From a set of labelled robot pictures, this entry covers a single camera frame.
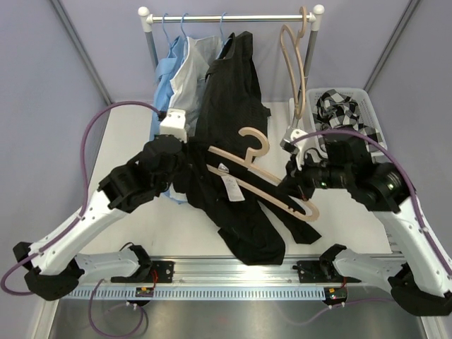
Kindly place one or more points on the white plastic basket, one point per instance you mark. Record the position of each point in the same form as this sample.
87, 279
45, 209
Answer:
357, 94

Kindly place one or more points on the light blue shirt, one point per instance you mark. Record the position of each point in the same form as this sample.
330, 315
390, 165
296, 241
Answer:
165, 72

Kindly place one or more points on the dark pinstriped shirt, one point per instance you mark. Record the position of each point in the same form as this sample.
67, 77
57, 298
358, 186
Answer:
232, 98

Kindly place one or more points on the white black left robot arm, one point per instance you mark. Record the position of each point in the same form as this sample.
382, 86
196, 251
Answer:
55, 265

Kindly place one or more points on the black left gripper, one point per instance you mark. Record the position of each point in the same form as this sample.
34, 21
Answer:
184, 164

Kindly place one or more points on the blue wire hanger left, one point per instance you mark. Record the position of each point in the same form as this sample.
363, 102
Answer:
169, 41

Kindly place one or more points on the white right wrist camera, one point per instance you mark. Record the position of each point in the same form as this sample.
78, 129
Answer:
295, 143

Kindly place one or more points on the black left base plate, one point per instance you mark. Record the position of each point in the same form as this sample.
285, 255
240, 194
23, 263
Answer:
162, 270

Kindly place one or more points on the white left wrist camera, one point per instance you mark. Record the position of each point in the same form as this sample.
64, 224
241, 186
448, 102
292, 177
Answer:
174, 124

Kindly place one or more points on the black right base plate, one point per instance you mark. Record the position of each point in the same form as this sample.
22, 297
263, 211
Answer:
313, 271

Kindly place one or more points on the wooden hanger of checkered shirt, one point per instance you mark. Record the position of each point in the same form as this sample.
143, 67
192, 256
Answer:
290, 42

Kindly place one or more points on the metal clothes rack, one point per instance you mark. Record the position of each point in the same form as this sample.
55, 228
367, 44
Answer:
310, 20

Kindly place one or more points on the blue wire hanger right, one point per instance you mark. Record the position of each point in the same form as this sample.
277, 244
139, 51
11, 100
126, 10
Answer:
221, 27

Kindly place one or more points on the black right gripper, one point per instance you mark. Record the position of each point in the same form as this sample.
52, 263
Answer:
295, 181

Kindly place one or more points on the black white checkered shirt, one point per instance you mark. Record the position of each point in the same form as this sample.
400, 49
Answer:
334, 110

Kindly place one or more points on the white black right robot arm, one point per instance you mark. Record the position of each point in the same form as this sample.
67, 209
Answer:
373, 177

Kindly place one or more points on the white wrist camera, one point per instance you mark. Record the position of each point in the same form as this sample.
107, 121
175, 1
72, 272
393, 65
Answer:
174, 124
295, 143

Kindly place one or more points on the wooden hanger of black shirt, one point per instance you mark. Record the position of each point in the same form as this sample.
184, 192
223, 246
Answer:
248, 164

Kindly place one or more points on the aluminium mounting rail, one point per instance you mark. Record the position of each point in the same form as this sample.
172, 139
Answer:
229, 270

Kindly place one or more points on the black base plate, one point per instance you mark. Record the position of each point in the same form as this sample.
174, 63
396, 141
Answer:
313, 271
162, 270

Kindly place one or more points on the white slotted cable duct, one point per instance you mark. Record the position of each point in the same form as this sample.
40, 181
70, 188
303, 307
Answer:
199, 293

